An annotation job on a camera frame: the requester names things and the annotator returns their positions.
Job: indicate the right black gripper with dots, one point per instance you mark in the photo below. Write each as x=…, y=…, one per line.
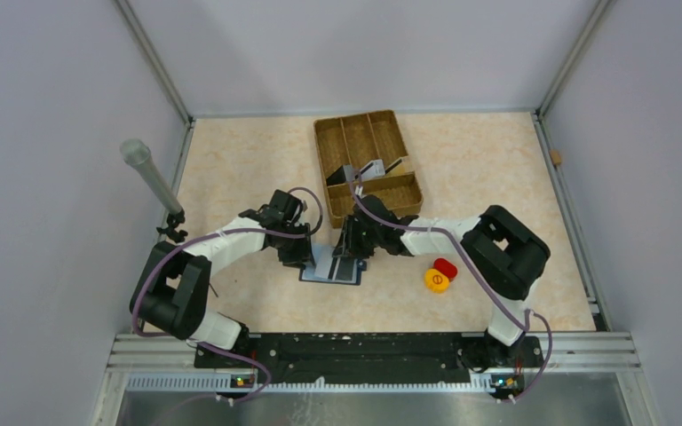
x=347, y=247

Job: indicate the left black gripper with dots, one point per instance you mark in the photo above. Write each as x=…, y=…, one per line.
x=301, y=257

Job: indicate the silver striped credit card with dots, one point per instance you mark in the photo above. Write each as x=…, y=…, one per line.
x=326, y=264

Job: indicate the navy blue card holder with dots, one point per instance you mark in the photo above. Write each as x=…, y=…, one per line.
x=307, y=273

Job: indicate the dark grey credit card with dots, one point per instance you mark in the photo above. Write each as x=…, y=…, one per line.
x=341, y=176

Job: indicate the woven brown divided tray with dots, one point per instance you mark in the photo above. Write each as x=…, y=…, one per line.
x=373, y=145

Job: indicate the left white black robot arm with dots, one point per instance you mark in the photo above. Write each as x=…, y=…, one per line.
x=174, y=286

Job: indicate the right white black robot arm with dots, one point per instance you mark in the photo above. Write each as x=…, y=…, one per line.
x=503, y=255

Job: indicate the silver card in tray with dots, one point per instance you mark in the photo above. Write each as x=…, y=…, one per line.
x=371, y=170

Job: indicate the gold card in tray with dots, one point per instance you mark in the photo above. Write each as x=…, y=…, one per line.
x=399, y=167

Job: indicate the yellow round toy block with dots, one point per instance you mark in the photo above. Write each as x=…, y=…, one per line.
x=436, y=281

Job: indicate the red toy block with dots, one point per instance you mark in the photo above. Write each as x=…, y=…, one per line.
x=445, y=267

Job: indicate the grey microphone on tripod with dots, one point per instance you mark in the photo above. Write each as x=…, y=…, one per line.
x=137, y=155

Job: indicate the small brown block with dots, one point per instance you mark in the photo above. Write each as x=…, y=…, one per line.
x=556, y=158

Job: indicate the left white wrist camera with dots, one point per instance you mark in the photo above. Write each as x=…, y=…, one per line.
x=297, y=210

